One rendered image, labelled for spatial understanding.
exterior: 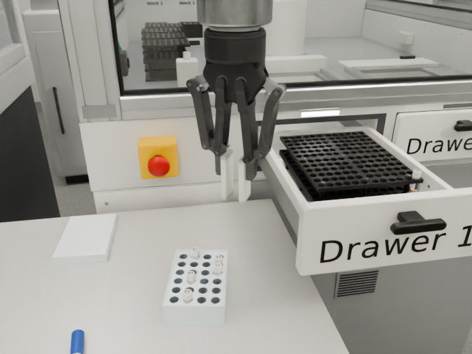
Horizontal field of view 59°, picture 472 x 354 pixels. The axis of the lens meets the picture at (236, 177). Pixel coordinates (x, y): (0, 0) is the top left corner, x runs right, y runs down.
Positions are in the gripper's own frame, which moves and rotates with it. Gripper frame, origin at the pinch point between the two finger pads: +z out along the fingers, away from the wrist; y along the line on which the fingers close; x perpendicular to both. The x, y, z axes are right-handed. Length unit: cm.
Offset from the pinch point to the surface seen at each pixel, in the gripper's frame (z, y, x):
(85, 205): 95, 135, -104
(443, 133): 6, -30, -46
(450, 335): 73, -46, -57
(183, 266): 14.1, 6.6, 5.4
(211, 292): 14.1, 0.2, 8.9
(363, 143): 4.3, -14.6, -29.6
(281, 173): 4.5, -3.3, -12.1
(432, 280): 50, -36, -52
